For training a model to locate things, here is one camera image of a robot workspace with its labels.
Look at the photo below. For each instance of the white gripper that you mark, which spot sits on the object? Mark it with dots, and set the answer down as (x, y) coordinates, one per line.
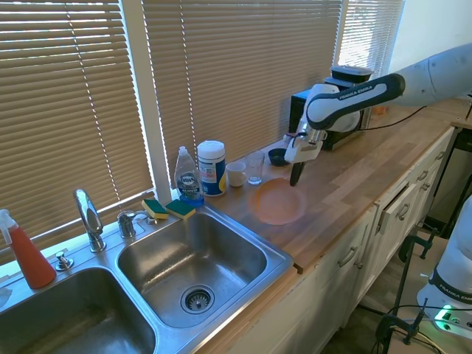
(304, 151)

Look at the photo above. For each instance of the orange plate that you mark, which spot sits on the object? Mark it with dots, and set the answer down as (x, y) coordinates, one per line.
(276, 203)

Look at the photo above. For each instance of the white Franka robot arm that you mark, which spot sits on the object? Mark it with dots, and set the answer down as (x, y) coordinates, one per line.
(350, 94)

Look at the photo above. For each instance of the white ceramic mug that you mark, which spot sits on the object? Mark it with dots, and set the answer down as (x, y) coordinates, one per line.
(234, 175)

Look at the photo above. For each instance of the stainless steel double sink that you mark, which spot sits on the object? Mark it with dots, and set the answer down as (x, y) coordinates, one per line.
(206, 254)

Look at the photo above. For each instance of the metal sink drain strainer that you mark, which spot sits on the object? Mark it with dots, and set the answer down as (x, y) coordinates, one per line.
(197, 299)

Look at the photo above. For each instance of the chrome sink sprayer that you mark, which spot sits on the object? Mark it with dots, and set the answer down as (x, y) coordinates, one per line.
(126, 223)

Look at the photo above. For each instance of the black bowl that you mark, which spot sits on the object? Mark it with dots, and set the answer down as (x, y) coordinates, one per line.
(276, 158)

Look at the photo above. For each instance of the clear drinking glass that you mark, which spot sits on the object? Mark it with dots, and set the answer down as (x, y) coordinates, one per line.
(255, 167)

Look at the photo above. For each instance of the white wipes canister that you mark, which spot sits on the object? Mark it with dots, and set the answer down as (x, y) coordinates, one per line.
(211, 169)

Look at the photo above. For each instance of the clear Dawn soap bottle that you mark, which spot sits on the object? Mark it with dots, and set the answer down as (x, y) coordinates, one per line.
(188, 180)

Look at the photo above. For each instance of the white kitchen cabinets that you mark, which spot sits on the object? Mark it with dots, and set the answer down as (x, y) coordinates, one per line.
(332, 287)

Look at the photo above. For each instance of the yellow green sponge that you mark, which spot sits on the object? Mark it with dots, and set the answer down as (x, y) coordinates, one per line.
(154, 208)
(180, 209)

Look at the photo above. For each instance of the black clamp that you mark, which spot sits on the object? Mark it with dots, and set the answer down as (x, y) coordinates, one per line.
(420, 241)
(402, 324)

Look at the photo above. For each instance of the black dishwasher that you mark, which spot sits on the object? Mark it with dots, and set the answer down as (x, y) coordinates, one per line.
(448, 184)

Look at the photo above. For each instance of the narrow tan window blind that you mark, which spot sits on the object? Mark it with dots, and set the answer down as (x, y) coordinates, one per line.
(368, 37)

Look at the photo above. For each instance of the chrome faucet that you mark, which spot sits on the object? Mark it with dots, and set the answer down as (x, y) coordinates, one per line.
(90, 221)

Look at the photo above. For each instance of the wide tan window blind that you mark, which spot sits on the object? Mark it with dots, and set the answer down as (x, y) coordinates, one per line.
(66, 121)

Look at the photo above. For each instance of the orange spray bottle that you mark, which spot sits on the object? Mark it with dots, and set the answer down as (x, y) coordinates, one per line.
(31, 258)

